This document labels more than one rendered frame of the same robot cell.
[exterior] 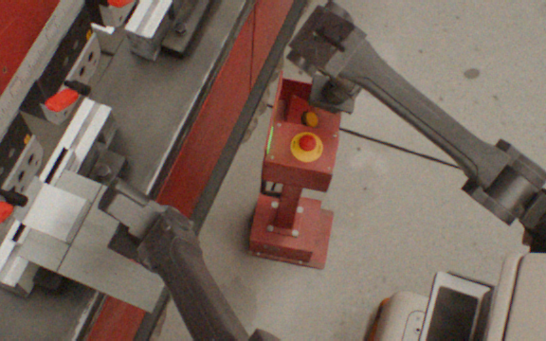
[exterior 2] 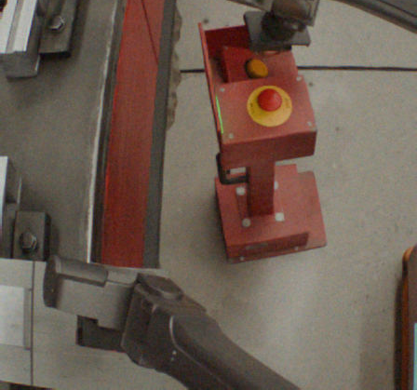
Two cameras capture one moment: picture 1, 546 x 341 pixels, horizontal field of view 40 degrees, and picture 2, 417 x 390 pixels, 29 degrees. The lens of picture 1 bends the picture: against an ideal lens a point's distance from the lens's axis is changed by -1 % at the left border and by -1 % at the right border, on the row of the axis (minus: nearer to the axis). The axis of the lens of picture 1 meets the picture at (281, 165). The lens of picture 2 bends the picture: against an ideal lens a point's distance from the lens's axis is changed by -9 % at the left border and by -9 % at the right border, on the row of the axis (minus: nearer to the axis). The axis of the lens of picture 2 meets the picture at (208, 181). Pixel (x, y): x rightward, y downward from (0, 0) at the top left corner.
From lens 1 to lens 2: 0.31 m
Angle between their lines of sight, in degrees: 3
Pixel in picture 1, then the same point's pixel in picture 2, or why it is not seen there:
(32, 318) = not seen: outside the picture
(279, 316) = (294, 320)
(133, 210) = (92, 296)
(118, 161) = (38, 221)
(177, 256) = (189, 346)
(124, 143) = (37, 194)
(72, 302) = not seen: outside the picture
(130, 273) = (116, 362)
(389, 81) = not seen: outside the picture
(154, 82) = (45, 101)
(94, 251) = (61, 349)
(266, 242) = (248, 241)
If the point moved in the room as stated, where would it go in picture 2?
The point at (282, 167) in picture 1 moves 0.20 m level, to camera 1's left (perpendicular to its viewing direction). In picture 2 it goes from (248, 143) to (123, 168)
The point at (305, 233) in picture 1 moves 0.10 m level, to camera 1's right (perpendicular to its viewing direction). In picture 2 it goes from (291, 211) to (332, 203)
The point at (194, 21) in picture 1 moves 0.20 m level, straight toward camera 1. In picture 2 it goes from (70, 8) to (111, 101)
